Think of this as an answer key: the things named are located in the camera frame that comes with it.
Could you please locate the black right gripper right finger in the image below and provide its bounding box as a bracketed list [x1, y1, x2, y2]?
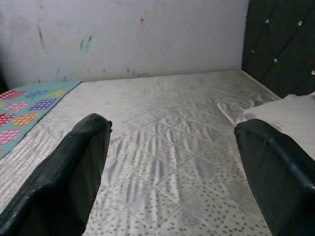
[233, 119, 315, 236]

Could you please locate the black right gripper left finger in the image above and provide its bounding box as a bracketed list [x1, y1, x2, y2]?
[0, 113, 113, 236]

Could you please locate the white pillow with green tree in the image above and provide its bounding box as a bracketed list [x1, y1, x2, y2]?
[242, 90, 315, 154]

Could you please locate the teal blanket with colourful shapes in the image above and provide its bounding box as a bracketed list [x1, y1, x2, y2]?
[0, 80, 82, 159]

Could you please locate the white dotted mattress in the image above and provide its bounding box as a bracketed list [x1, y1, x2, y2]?
[0, 68, 283, 236]

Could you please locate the black tufted headboard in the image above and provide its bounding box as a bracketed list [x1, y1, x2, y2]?
[242, 0, 315, 98]

